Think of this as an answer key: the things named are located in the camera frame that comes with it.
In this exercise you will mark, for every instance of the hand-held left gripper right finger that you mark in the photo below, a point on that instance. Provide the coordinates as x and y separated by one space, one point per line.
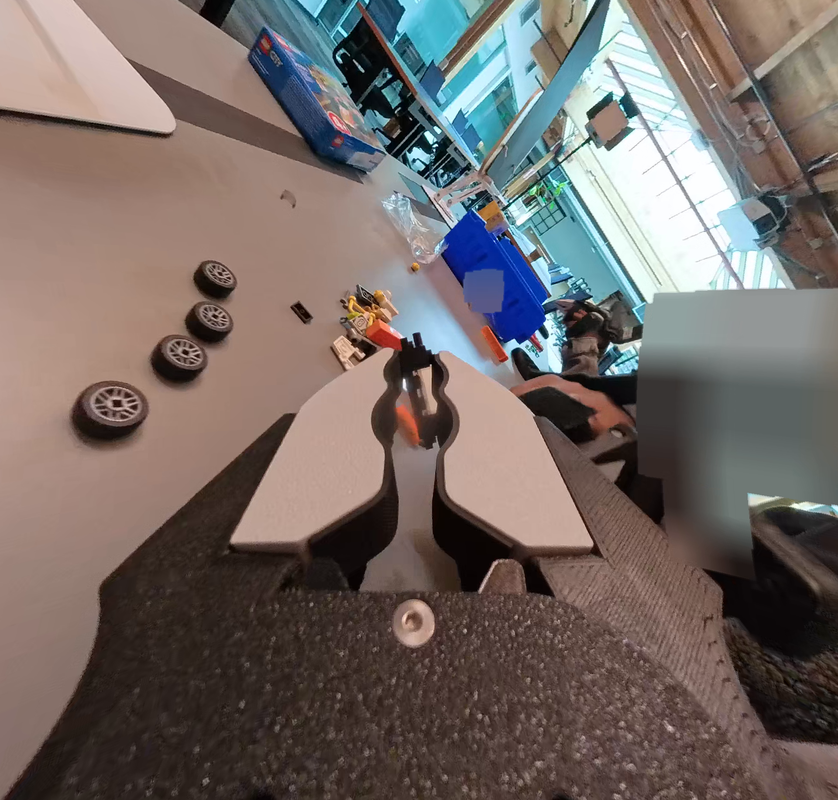
517 479

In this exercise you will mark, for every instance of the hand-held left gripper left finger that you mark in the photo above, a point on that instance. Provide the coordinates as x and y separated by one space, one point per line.
314 479

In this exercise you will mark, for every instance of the orange lego race car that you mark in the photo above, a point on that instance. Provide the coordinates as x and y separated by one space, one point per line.
417 381

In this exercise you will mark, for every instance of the dark lego piece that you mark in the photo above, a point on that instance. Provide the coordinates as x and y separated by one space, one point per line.
301 312

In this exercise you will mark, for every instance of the person's right hand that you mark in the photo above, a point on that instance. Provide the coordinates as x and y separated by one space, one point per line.
583 394

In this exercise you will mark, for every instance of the orange white lego cockpit piece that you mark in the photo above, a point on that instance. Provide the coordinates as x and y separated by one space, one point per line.
382 335

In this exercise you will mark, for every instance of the blue lego box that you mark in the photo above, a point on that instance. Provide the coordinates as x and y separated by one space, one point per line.
314 100

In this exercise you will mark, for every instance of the yellow lego hand truck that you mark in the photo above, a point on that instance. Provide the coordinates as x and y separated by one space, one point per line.
360 305

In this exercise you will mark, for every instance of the clear plastic bag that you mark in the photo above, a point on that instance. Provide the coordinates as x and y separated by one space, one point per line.
413 224

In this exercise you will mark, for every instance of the blue plastic bin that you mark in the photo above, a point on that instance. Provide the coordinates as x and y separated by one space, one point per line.
498 270

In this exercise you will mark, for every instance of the orange flat object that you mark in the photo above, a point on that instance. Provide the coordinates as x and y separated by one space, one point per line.
494 345

